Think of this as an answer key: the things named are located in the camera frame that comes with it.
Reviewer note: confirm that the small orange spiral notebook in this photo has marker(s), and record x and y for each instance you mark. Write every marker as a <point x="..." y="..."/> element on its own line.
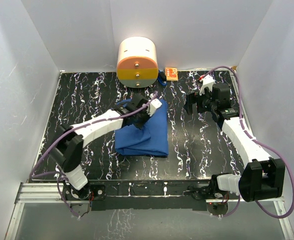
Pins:
<point x="171" y="74"/>

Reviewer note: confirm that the round three-drawer storage box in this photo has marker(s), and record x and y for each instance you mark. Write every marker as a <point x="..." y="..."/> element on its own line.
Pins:
<point x="137" y="65"/>

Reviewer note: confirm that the blue surgical cloth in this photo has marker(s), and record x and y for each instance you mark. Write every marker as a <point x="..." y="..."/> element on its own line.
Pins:
<point x="151" y="140"/>

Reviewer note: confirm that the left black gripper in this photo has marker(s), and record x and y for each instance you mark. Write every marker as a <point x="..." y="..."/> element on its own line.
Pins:
<point x="139" y="125"/>

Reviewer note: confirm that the blue black clip tool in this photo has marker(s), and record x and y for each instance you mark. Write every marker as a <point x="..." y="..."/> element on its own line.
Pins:
<point x="162" y="79"/>

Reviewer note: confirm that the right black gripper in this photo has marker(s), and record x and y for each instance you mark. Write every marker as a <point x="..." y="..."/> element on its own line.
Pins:
<point x="192" y="98"/>

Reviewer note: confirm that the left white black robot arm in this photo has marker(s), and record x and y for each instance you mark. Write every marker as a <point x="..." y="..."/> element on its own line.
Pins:
<point x="67" y="149"/>

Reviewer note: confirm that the aluminium frame rail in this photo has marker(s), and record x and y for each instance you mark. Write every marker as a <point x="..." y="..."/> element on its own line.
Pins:
<point x="39" y="215"/>

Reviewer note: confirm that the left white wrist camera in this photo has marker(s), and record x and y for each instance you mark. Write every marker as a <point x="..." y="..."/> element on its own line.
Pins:
<point x="154" y="105"/>

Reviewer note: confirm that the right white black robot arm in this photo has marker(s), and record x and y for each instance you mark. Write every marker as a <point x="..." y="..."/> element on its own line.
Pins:
<point x="263" y="176"/>

